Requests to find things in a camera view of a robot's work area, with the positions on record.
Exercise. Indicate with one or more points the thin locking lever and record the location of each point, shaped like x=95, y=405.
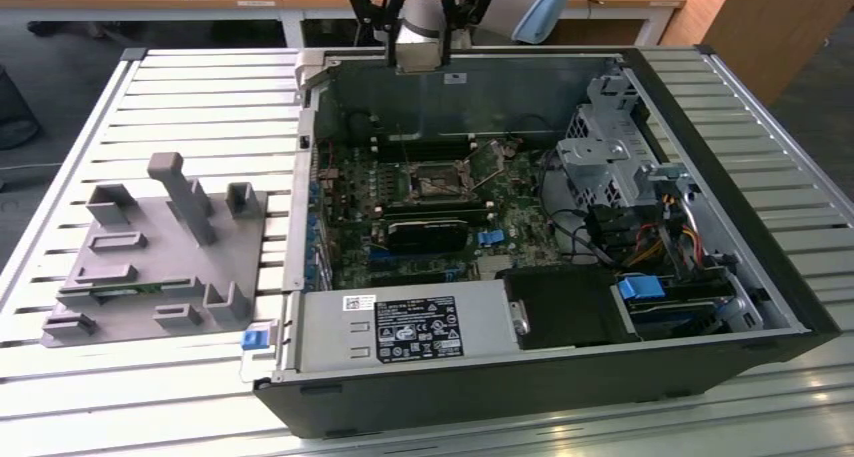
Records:
x=492, y=179

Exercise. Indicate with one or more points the grey parts rack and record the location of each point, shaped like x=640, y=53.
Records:
x=167, y=257

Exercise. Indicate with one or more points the blue board connector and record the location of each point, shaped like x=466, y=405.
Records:
x=491, y=238

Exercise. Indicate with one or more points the white barcode sticker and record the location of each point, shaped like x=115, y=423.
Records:
x=359, y=302

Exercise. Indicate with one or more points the silver power supply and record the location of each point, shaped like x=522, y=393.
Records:
x=327, y=337

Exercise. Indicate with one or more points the small white case sticker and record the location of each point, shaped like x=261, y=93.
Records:
x=455, y=78

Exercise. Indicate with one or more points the blue case latch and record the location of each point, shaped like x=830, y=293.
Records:
x=255, y=340

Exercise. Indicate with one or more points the wooden desk white frame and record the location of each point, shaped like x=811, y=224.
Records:
x=133, y=2

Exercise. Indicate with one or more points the blue disk carrier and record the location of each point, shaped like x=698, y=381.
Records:
x=640, y=289

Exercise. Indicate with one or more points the black rating label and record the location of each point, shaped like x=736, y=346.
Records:
x=416, y=329

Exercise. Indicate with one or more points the black graphics card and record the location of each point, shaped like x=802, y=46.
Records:
x=427, y=237

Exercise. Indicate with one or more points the silver CPU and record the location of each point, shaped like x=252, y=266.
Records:
x=419, y=59

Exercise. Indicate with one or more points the black plastic shroud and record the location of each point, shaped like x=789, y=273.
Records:
x=567, y=307

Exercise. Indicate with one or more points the green RAM stick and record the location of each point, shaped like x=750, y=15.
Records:
x=149, y=287

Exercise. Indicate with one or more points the black PC case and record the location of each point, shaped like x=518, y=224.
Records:
x=467, y=397

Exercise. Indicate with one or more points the silver chipset heat sink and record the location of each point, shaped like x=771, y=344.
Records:
x=495, y=266

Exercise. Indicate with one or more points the metal drive cage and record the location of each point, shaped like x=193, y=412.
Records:
x=594, y=172

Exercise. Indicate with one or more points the green motherboard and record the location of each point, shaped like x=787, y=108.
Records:
x=527, y=217

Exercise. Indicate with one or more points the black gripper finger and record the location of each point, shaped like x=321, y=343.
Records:
x=392, y=42
x=443, y=37

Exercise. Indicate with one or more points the black disk drive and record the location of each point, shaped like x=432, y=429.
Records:
x=667, y=317

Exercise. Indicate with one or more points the CPU socket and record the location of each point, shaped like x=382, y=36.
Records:
x=438, y=183

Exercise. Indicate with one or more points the black RAM slot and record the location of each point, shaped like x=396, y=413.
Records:
x=427, y=155
x=434, y=208
x=434, y=217
x=427, y=144

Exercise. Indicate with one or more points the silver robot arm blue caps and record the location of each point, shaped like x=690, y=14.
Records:
x=543, y=7

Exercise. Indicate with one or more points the wooden cabinet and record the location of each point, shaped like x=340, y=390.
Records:
x=767, y=27

